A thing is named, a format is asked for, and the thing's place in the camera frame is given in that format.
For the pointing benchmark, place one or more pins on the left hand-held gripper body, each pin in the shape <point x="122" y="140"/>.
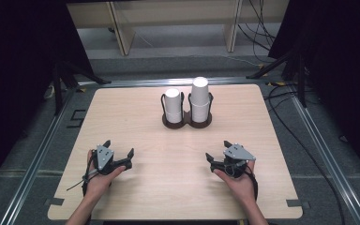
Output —
<point x="103" y="156"/>

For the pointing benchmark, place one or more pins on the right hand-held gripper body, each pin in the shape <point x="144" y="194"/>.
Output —
<point x="237" y="154"/>

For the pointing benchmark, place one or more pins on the dark double cup holder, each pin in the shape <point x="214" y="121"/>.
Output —
<point x="186" y="122"/>

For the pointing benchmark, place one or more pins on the short stack of white cups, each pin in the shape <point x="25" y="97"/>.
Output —
<point x="173" y="104"/>

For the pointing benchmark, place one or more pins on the person's left hand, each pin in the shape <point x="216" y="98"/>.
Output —
<point x="100" y="184"/>

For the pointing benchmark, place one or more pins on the person's right hand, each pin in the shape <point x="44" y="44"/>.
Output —
<point x="242" y="187"/>

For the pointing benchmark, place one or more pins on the black floor tape mark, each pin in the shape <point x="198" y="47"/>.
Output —
<point x="78" y="118"/>

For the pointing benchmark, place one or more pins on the tall stack of white cups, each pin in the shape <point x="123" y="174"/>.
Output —
<point x="199" y="97"/>

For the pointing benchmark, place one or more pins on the black tripod stand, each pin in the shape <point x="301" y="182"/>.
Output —
<point x="300" y="78"/>
<point x="57" y="87"/>

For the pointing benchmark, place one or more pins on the dark curtain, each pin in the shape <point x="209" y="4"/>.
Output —
<point x="18" y="62"/>
<point x="343" y="62"/>

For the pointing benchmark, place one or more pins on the light wooden bench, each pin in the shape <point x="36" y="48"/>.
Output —
<point x="168" y="12"/>

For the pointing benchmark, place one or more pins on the metal floor rail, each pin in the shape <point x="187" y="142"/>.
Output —
<point x="143" y="82"/>
<point x="36" y="162"/>
<point x="328" y="162"/>

